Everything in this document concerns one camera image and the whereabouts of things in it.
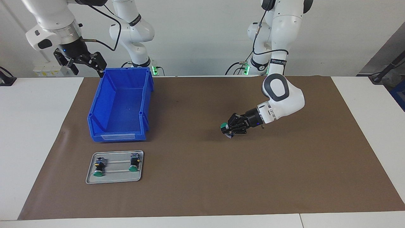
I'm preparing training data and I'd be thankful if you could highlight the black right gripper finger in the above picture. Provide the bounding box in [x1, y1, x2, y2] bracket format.
[90, 52, 107, 78]
[53, 49, 79, 76]

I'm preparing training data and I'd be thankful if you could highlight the green push button yellow ring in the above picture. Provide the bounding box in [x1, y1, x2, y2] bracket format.
[220, 122, 235, 139]

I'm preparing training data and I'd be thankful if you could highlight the green push button grey block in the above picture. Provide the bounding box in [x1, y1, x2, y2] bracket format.
[93, 157, 108, 177]

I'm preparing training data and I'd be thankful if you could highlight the green push button white label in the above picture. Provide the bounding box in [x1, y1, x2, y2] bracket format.
[128, 153, 141, 172]

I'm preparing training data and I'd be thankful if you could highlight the brown table mat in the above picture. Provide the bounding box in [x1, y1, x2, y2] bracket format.
[17, 75, 405, 220]

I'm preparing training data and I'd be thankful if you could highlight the blue plastic storage bin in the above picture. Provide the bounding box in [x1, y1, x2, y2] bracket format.
[87, 67, 154, 143]

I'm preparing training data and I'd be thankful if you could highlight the black stand base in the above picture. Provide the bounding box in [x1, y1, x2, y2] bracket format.
[0, 66, 17, 86]

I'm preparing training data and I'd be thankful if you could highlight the silver metal tray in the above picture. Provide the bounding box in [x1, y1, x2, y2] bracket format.
[85, 150, 144, 185]

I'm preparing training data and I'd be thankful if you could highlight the black stand pole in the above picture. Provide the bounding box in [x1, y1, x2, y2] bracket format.
[369, 51, 405, 84]

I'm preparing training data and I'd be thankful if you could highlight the blue box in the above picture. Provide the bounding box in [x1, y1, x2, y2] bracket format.
[390, 79, 405, 112]

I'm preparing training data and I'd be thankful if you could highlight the white wall socket box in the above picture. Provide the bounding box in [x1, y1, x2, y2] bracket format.
[33, 61, 72, 77]

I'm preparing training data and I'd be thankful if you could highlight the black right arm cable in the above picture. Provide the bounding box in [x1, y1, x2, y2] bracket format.
[83, 0, 122, 52]

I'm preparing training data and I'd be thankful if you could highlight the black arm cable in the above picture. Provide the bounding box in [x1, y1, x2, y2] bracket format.
[83, 0, 122, 52]
[252, 0, 289, 64]

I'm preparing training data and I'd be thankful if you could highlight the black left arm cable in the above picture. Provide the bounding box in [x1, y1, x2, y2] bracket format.
[252, 0, 289, 64]

